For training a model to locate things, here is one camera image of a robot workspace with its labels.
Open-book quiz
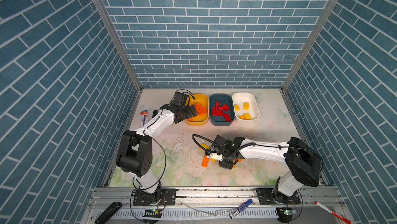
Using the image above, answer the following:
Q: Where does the white plastic bin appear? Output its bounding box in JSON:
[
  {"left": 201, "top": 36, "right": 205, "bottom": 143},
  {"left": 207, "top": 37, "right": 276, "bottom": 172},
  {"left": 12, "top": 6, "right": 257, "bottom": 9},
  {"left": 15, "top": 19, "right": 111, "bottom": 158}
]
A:
[{"left": 232, "top": 92, "right": 260, "bottom": 122}]

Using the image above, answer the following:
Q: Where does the red white marker pen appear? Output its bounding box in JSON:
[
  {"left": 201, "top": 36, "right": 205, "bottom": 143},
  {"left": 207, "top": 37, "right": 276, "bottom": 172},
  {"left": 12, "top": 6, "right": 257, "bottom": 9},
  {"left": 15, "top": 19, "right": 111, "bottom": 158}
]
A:
[{"left": 315, "top": 201, "right": 352, "bottom": 224}]

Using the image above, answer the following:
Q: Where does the yellow plastic bin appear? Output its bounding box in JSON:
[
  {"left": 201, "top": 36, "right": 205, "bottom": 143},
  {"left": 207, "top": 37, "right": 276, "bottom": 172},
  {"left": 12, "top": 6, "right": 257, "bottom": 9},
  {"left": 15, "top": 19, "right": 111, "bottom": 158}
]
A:
[{"left": 185, "top": 94, "right": 209, "bottom": 126}]

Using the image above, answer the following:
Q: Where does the orange brick lying apart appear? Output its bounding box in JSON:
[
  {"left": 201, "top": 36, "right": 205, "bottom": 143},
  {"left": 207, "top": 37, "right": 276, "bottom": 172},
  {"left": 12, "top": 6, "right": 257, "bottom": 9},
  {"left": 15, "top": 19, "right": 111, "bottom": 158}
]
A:
[{"left": 201, "top": 156, "right": 209, "bottom": 168}]

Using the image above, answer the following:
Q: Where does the blue marker pen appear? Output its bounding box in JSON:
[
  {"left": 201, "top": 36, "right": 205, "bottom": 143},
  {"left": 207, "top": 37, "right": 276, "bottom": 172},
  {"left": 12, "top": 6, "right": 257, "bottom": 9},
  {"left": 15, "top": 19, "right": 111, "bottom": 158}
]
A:
[{"left": 229, "top": 199, "right": 253, "bottom": 219}]

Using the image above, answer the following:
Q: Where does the black stapler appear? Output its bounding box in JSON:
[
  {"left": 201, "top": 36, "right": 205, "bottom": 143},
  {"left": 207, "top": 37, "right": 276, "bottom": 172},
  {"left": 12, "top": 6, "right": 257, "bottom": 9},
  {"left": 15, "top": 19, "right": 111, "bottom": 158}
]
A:
[{"left": 95, "top": 202, "right": 123, "bottom": 224}]

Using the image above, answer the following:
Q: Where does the teal plastic bin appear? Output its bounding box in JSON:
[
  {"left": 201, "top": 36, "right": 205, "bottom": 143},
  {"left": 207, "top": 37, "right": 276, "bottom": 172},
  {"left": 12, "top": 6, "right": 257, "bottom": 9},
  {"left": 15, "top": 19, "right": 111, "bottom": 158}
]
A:
[{"left": 209, "top": 94, "right": 235, "bottom": 126}]

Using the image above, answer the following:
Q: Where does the yellow curved brick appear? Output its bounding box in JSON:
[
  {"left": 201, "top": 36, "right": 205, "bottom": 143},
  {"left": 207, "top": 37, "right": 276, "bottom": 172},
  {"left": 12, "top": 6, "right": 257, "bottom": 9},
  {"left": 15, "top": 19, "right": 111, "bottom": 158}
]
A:
[{"left": 201, "top": 144, "right": 210, "bottom": 149}]

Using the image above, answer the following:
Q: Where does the orange brick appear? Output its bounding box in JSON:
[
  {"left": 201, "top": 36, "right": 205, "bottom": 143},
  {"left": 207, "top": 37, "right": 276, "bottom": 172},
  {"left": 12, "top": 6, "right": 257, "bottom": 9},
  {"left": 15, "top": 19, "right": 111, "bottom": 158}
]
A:
[{"left": 194, "top": 103, "right": 206, "bottom": 116}]

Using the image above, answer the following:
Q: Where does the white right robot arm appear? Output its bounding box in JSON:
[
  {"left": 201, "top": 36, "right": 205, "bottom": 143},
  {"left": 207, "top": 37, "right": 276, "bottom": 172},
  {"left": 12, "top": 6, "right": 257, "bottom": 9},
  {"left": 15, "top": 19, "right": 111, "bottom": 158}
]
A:
[{"left": 196, "top": 136, "right": 323, "bottom": 204}]

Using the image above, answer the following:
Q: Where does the marker pen package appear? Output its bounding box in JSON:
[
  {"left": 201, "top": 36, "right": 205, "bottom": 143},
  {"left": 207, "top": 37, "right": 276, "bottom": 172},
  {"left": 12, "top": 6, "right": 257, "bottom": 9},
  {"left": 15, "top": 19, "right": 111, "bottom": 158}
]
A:
[{"left": 140, "top": 110, "right": 148, "bottom": 127}]

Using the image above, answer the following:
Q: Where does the red brick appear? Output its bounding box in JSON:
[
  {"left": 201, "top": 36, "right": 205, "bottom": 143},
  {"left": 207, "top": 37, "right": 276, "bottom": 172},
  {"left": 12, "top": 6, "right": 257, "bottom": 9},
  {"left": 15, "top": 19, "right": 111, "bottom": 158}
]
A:
[{"left": 212, "top": 109, "right": 224, "bottom": 116}]

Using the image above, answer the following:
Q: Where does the aluminium front rail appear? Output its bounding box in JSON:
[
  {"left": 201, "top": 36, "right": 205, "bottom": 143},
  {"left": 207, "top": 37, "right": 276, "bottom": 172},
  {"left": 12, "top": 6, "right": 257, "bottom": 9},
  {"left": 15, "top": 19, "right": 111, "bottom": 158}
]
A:
[{"left": 82, "top": 185, "right": 354, "bottom": 224}]

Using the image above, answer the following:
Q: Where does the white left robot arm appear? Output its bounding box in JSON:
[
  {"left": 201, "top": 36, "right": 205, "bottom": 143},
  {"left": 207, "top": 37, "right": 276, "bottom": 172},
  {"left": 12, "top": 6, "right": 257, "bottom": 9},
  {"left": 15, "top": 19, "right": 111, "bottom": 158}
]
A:
[{"left": 116, "top": 90, "right": 197, "bottom": 205}]

